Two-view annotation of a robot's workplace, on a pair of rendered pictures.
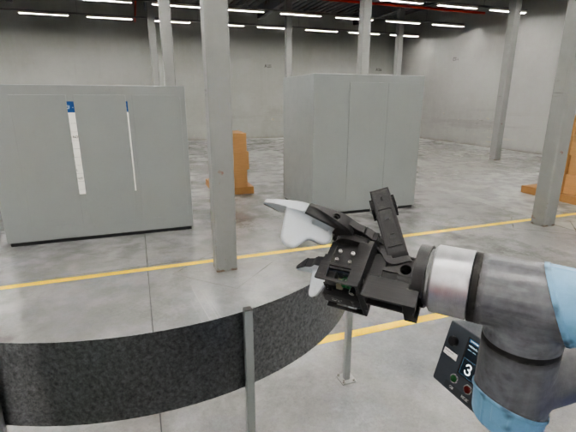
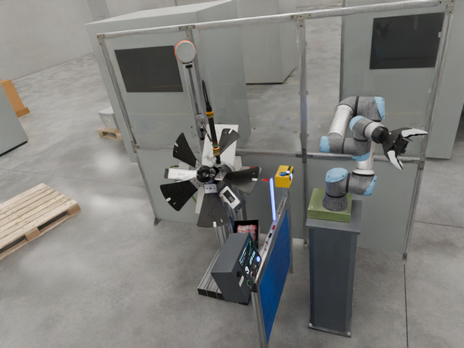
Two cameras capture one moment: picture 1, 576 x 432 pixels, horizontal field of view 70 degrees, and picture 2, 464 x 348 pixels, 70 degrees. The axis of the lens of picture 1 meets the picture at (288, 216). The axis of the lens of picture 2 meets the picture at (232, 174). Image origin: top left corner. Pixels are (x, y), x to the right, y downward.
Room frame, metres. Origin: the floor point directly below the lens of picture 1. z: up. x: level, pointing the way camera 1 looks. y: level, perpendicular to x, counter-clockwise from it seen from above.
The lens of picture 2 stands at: (1.69, 0.28, 2.31)
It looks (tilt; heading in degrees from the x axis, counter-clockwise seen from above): 31 degrees down; 227
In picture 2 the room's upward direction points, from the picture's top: 9 degrees counter-clockwise
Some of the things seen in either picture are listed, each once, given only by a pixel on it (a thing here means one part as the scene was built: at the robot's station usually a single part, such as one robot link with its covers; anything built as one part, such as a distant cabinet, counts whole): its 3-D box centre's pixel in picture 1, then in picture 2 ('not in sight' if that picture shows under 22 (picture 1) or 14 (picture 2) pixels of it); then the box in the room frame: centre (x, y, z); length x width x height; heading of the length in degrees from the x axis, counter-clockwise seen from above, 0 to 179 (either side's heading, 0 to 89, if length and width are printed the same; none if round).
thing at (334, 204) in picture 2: not in sight; (335, 197); (0.19, -0.45, 1.11); 0.15 x 0.15 x 0.10
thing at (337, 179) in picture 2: not in sight; (337, 181); (0.19, -0.44, 1.23); 0.13 x 0.12 x 0.14; 108
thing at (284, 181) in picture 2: not in sight; (284, 177); (0.04, -0.93, 1.02); 0.16 x 0.10 x 0.11; 22
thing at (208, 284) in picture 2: not in sight; (234, 269); (0.31, -1.35, 0.04); 0.62 x 0.45 x 0.08; 22
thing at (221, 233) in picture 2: not in sight; (224, 242); (0.40, -1.32, 0.46); 0.09 x 0.05 x 0.91; 112
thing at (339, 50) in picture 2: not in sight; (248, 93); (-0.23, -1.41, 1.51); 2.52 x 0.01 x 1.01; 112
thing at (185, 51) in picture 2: not in sight; (185, 51); (0.05, -1.75, 1.88); 0.16 x 0.07 x 0.16; 147
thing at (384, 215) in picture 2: not in sight; (259, 196); (-0.23, -1.41, 0.50); 2.59 x 0.03 x 0.91; 112
